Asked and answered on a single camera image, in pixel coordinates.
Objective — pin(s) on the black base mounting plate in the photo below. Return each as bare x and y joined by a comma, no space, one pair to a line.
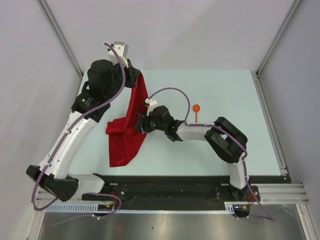
155,204

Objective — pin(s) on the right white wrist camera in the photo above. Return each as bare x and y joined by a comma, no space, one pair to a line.
151,104

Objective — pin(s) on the aluminium rail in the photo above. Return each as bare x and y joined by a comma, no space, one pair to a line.
266,193
276,144

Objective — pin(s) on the left aluminium frame post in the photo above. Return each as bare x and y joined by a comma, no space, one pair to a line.
49,15

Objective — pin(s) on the right aluminium frame post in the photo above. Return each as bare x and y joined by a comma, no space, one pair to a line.
294,8

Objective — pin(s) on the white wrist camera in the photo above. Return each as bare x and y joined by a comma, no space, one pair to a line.
121,48
151,104

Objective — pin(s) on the orange plastic spoon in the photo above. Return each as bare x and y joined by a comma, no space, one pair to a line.
196,108

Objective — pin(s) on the front aluminium rail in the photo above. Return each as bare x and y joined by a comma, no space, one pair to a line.
266,193

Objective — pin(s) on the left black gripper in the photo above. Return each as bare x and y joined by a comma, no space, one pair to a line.
132,74

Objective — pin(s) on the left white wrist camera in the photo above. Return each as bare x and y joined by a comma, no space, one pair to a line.
121,48

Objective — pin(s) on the red cloth napkin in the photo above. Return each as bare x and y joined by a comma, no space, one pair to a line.
124,142

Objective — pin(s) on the aluminium frame post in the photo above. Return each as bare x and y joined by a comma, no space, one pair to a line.
49,15
294,8

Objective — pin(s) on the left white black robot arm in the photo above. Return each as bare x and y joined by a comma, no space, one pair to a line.
52,173

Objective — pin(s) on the right side aluminium rail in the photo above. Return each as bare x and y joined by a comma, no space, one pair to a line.
276,144

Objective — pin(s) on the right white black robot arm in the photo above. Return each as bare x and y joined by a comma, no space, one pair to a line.
227,141

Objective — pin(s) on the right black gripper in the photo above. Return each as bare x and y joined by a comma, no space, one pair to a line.
143,122

